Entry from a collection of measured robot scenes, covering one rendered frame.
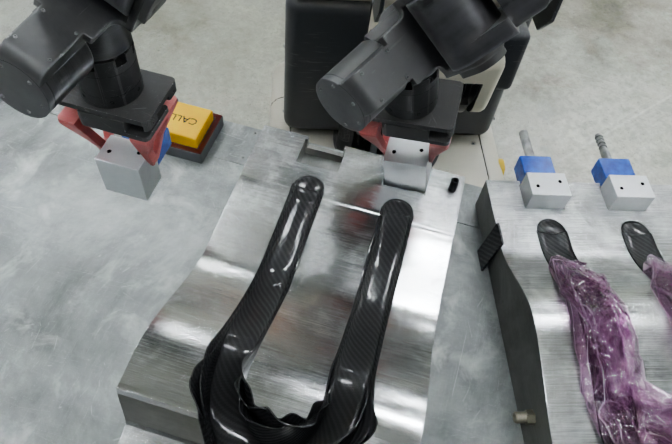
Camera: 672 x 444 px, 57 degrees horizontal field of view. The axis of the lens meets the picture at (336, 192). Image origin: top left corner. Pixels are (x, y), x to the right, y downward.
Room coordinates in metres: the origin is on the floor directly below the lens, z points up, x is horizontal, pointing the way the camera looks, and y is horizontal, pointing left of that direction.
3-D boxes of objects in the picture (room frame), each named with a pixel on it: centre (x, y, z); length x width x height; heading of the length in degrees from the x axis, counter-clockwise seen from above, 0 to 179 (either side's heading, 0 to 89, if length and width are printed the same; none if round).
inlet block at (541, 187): (0.56, -0.26, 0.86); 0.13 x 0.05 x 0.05; 7
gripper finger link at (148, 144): (0.42, 0.21, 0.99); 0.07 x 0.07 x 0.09; 80
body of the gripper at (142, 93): (0.42, 0.22, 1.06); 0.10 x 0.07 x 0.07; 80
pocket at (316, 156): (0.50, 0.02, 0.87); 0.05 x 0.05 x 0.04; 80
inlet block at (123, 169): (0.46, 0.22, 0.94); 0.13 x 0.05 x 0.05; 170
